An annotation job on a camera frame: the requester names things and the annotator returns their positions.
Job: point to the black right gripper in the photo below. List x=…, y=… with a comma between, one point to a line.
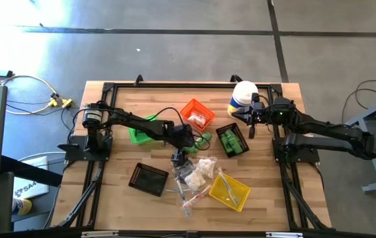
x=264, y=114

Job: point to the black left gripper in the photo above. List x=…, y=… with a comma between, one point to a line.
x=178, y=158

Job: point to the black plastic basket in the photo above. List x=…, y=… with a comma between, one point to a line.
x=220, y=127
x=148, y=180

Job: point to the vanity pack bag with card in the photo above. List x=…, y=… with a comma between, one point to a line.
x=198, y=119

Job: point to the green plastic basket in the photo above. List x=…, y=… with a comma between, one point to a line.
x=135, y=139

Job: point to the blue toothbrush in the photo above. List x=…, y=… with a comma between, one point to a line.
x=229, y=188

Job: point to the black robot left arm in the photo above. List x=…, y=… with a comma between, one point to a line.
x=135, y=123

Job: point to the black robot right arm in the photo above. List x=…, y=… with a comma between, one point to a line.
x=333, y=130

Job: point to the disinfecting wipes canister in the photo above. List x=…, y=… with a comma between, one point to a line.
x=244, y=91

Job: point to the clear bag of white cotton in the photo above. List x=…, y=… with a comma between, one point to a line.
x=206, y=167
x=194, y=181

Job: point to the blue-head toothbrush in clear bag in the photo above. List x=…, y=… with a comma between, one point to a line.
x=180, y=190

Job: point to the white toothbrush in clear bag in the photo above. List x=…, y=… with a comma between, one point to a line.
x=171, y=190

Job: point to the black clamp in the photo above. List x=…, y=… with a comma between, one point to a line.
x=138, y=80
x=235, y=78

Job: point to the red toothbrush in clear bag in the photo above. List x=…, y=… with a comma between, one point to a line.
x=196, y=197

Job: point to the orange plastic basket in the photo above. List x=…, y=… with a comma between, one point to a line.
x=186, y=110

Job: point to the yellow plastic basket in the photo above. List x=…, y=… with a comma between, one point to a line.
x=241, y=195

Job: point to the white printed box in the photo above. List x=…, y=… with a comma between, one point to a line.
x=29, y=188

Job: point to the yellow blue container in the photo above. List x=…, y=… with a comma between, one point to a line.
x=24, y=206

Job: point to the black aluminium table frame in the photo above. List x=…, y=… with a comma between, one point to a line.
x=191, y=85

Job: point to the silver metal bracket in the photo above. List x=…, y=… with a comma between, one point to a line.
x=98, y=234
x=284, y=235

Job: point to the grey desk frame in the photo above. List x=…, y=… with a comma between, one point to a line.
x=373, y=172

